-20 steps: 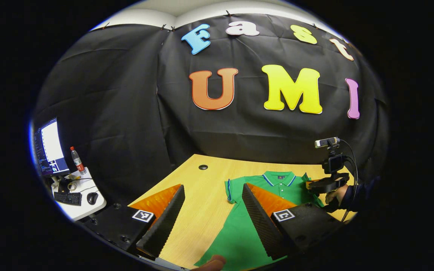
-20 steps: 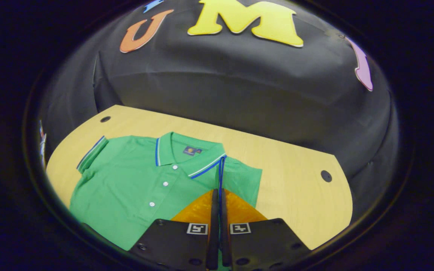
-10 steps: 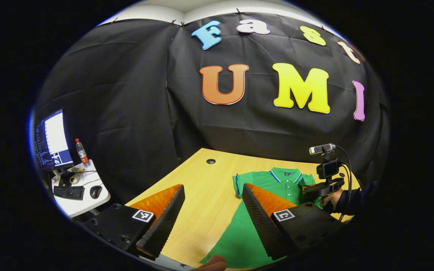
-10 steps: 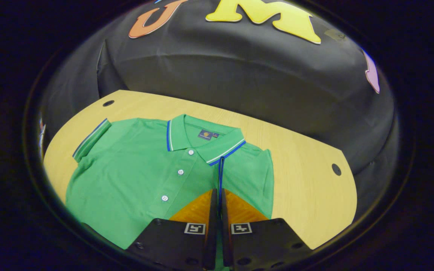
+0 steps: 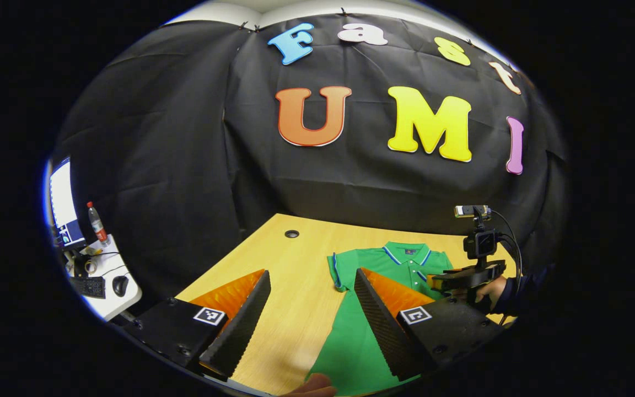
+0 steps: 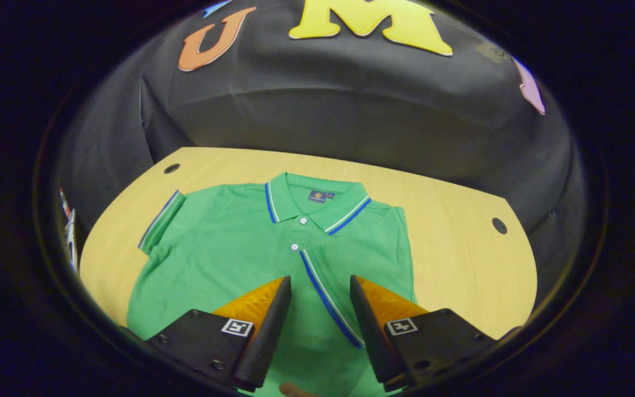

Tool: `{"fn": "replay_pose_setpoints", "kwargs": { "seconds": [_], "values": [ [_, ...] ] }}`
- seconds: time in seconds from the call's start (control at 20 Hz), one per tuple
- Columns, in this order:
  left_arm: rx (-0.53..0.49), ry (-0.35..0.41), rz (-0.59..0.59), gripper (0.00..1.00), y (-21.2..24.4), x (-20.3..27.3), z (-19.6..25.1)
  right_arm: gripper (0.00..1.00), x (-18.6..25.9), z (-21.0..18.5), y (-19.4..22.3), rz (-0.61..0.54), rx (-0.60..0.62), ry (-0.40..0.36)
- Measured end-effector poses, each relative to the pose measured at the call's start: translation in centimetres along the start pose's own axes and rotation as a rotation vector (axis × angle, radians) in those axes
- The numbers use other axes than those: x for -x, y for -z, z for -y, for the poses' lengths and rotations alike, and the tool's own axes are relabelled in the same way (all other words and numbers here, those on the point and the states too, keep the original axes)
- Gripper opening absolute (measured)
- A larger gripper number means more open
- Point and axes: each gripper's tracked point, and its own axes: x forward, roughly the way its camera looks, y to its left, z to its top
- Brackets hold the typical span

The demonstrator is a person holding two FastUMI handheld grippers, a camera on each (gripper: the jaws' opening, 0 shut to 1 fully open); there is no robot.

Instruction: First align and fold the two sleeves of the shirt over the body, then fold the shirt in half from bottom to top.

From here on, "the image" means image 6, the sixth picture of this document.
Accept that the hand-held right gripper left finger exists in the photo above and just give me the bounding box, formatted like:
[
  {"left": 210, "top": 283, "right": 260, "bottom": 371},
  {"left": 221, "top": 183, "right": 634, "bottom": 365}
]
[{"left": 144, "top": 276, "right": 293, "bottom": 393}]

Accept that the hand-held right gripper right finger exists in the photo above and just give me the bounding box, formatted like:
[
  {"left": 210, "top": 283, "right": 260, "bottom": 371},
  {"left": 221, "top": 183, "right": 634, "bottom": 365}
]
[{"left": 349, "top": 275, "right": 499, "bottom": 393}]

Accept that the green T-shirt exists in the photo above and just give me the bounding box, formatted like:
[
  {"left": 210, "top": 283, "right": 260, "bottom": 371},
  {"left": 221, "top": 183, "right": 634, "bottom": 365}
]
[{"left": 126, "top": 172, "right": 418, "bottom": 397}]

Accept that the black backdrop cloth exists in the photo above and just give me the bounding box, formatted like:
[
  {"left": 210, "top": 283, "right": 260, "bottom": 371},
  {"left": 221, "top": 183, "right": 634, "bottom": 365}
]
[{"left": 56, "top": 0, "right": 588, "bottom": 309}]

